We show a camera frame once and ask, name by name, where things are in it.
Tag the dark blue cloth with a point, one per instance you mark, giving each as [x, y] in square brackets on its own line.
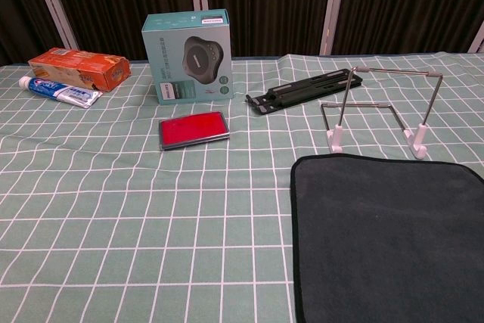
[378, 243]

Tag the red pad in grey case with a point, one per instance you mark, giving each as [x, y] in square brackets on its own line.
[193, 130]

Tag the black folding laptop stand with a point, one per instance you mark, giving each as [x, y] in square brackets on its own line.
[302, 90]

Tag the teal speakerphone product box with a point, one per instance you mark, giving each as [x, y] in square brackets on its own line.
[174, 54]

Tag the green white checked tablecloth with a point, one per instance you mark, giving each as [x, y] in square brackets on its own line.
[151, 224]

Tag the orange cardboard carton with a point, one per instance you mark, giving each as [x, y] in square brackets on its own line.
[75, 64]

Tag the white blue toothpaste tube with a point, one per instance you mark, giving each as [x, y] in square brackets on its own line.
[56, 90]

